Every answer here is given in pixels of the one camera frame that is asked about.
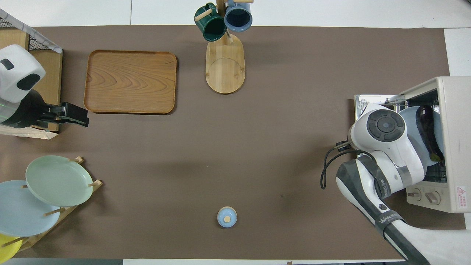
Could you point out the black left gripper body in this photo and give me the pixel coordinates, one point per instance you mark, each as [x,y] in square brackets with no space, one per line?
[28,110]

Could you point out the glass oven door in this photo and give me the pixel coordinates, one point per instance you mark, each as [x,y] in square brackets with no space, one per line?
[371,100]

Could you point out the dark purple eggplant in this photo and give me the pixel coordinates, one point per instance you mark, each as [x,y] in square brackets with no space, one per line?
[427,129]

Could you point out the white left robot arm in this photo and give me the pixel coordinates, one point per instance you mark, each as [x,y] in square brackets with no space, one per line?
[18,73]

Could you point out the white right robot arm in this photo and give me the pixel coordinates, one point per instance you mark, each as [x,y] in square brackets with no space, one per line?
[386,129]

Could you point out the silver oven knob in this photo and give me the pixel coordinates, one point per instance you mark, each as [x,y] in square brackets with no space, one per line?
[432,197]
[415,194]

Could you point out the cream toaster oven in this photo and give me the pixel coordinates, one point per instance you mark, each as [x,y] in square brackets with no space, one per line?
[458,129]

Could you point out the pale green plate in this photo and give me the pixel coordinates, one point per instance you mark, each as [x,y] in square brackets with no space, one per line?
[59,180]

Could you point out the wooden serving tray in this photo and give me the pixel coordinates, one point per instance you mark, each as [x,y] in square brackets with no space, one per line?
[128,81]

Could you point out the wooden plate rack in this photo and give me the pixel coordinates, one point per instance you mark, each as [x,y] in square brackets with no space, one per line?
[96,183]

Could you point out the light blue racked plate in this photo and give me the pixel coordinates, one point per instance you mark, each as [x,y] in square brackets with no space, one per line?
[22,217]

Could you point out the yellow plate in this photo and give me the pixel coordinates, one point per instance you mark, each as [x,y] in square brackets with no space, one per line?
[7,250]

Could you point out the wooden mug tree stand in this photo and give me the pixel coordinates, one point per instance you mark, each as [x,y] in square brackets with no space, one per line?
[224,70]

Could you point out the dark green mug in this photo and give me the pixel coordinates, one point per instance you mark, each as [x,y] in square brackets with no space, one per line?
[213,29]

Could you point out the brown table mat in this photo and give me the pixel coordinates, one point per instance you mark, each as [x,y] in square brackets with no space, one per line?
[257,147]

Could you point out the blue mug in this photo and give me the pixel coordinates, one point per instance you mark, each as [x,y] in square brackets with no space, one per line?
[238,17]

